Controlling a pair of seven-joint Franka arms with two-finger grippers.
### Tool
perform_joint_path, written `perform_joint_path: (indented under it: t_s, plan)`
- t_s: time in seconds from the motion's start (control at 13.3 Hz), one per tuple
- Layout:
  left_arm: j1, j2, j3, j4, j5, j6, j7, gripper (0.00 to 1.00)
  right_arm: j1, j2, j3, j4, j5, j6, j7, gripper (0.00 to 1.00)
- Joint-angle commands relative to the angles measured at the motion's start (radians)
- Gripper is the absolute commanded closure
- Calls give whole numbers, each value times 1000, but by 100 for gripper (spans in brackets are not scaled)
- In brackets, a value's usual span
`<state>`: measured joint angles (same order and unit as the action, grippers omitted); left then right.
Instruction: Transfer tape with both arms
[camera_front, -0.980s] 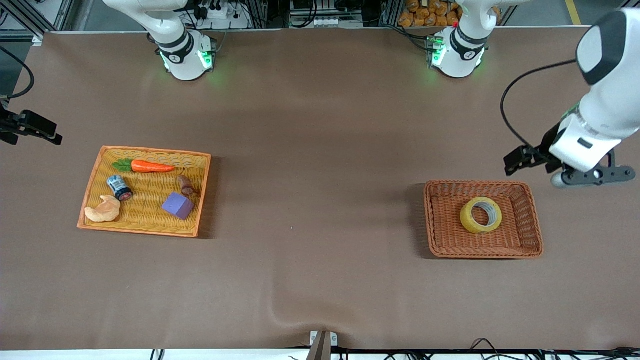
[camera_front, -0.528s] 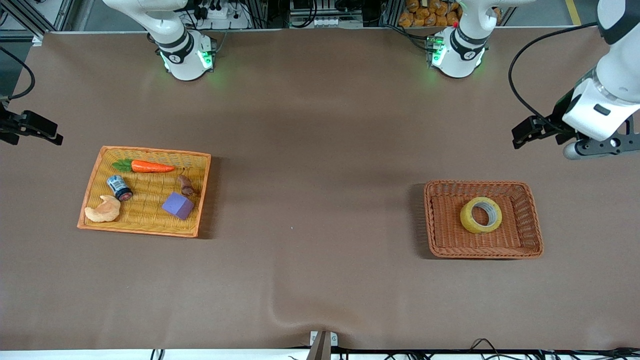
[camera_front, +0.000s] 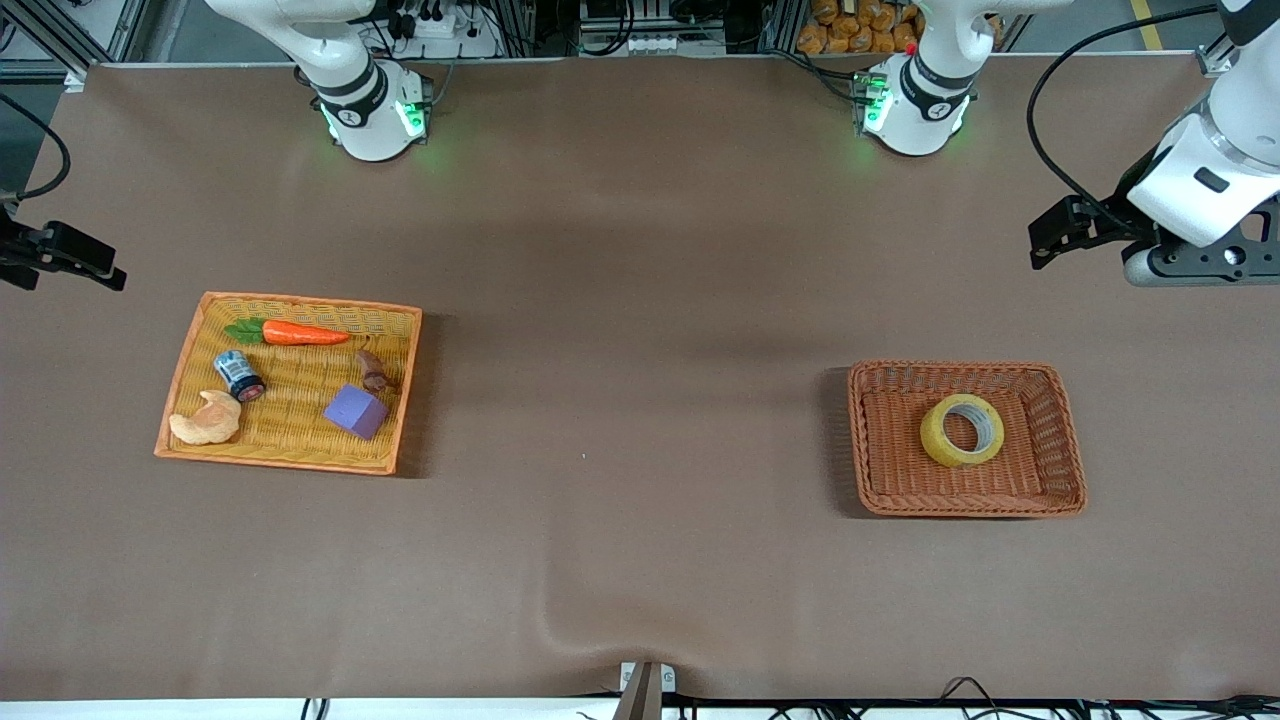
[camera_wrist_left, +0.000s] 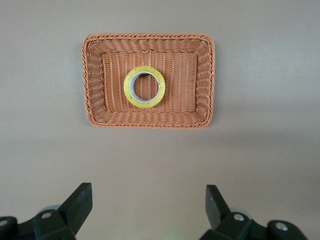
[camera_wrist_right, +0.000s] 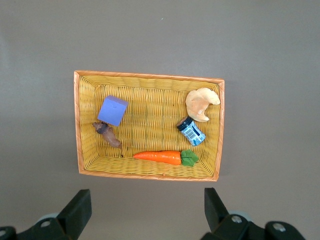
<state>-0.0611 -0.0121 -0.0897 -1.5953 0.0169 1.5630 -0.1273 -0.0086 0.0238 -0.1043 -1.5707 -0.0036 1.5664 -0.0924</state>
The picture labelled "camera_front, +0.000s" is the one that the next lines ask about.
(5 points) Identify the small jar blue label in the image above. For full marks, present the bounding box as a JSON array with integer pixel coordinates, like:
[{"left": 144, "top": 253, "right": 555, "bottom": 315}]
[{"left": 213, "top": 349, "right": 267, "bottom": 404}]

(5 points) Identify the brown post with white plate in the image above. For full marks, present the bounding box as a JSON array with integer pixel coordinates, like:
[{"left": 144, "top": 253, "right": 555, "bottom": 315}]
[{"left": 612, "top": 660, "right": 678, "bottom": 720}]

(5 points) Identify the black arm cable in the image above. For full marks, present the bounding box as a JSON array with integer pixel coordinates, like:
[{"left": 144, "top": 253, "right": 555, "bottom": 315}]
[
  {"left": 0, "top": 92, "right": 71, "bottom": 201},
  {"left": 1027, "top": 3, "right": 1226, "bottom": 236}
]

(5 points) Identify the bag of orange buns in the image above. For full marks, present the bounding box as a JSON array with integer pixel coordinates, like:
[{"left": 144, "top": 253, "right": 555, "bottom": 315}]
[{"left": 797, "top": 0, "right": 1001, "bottom": 56}]

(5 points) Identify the small brown toy figure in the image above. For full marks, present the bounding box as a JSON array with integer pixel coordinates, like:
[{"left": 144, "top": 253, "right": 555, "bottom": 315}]
[{"left": 354, "top": 347, "right": 398, "bottom": 393}]

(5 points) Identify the white power strip with plugs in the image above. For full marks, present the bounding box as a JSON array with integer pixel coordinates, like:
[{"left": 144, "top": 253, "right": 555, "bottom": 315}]
[{"left": 385, "top": 0, "right": 501, "bottom": 59}]

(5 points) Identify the brown table cover sheet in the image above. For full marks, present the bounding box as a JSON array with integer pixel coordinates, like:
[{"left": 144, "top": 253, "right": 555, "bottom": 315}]
[{"left": 0, "top": 52, "right": 1280, "bottom": 701}]

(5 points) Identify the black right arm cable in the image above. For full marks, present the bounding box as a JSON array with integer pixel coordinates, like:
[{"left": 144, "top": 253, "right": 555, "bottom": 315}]
[{"left": 0, "top": 92, "right": 71, "bottom": 201}]

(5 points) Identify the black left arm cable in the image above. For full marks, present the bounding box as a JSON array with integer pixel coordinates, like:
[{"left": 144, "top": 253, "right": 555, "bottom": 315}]
[{"left": 1027, "top": 3, "right": 1226, "bottom": 236}]

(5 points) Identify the yellow wicker basket orange rim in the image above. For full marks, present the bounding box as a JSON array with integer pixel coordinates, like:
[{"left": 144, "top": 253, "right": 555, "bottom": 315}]
[{"left": 153, "top": 291, "right": 423, "bottom": 476}]

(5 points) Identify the yellow tape roll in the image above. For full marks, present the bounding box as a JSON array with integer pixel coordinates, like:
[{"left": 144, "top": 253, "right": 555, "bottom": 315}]
[{"left": 919, "top": 393, "right": 1006, "bottom": 469}]

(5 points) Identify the brown wicker basket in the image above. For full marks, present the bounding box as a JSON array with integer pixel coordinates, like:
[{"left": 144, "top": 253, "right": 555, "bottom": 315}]
[{"left": 846, "top": 359, "right": 1088, "bottom": 519}]

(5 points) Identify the black cable bundle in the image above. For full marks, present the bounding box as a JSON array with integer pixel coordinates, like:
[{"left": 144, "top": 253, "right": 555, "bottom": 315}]
[{"left": 575, "top": 677, "right": 1280, "bottom": 720}]

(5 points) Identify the toy croissant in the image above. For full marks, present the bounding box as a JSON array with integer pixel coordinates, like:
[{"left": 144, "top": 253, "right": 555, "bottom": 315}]
[{"left": 168, "top": 389, "right": 242, "bottom": 447}]

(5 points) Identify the orange toy carrot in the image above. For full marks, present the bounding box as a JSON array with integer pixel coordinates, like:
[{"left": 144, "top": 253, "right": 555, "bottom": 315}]
[{"left": 224, "top": 317, "right": 352, "bottom": 348}]

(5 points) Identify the purple foam cube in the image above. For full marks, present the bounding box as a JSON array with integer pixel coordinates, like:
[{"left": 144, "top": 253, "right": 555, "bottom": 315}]
[{"left": 323, "top": 383, "right": 391, "bottom": 441}]

